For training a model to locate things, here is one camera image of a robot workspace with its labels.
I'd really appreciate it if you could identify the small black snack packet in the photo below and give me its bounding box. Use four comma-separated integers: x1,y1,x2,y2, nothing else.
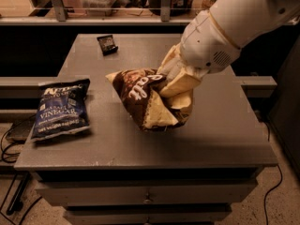
97,35,118,55

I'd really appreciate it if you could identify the grey metal railing shelf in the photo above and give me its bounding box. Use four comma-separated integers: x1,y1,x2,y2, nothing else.
0,0,300,27

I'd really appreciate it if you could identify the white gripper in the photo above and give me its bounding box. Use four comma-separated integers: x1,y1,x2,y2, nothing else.
157,10,241,98

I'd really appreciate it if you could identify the round drawer knob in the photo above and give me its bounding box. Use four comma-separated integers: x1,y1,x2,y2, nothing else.
143,196,153,204

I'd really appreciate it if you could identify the blue vinegar chip bag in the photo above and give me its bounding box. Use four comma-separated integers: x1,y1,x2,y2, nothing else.
31,79,90,142

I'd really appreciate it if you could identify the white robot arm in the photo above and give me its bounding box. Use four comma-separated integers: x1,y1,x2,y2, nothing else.
158,0,300,98

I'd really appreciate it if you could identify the black cables left floor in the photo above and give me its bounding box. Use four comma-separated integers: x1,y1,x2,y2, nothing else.
0,114,43,225

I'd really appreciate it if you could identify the grey drawer cabinet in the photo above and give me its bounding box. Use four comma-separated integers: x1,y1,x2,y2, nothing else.
15,34,277,225

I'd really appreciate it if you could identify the brown sea salt chip bag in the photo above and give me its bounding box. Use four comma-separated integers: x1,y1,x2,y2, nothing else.
106,68,193,131

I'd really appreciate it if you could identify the black cable right floor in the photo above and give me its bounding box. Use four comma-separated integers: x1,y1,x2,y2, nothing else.
262,164,284,225

